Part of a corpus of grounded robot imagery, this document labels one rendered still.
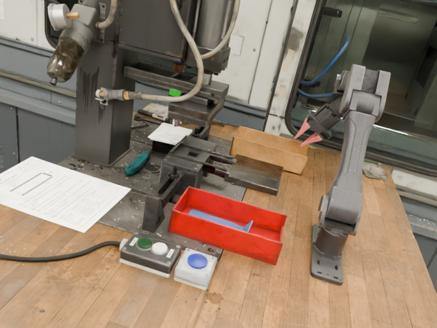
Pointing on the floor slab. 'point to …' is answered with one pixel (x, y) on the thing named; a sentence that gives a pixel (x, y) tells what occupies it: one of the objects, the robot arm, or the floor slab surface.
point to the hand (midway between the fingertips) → (299, 140)
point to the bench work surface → (225, 269)
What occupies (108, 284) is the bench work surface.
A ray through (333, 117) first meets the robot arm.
